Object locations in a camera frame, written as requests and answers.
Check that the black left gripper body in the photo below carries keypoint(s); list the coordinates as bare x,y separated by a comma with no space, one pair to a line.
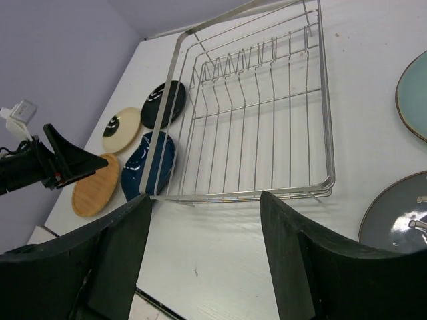
30,163

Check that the round bamboo wooden plate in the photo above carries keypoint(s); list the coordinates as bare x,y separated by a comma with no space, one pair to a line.
91,194

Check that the teal flower plate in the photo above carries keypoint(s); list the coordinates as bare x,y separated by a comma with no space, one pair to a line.
410,97

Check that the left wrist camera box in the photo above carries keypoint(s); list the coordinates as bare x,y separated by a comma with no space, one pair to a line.
18,118

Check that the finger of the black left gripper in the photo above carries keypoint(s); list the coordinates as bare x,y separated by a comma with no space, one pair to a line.
71,163

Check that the steel wire dish rack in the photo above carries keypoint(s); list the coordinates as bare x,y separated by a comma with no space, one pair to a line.
245,109

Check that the grey deer plate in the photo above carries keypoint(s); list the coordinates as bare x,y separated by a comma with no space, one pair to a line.
396,220

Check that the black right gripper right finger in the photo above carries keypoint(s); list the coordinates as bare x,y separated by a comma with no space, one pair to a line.
320,274

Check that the cream plate with black mark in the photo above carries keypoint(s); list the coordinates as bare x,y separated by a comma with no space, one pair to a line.
121,130

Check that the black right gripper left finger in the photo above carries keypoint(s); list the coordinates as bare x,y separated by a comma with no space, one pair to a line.
88,273

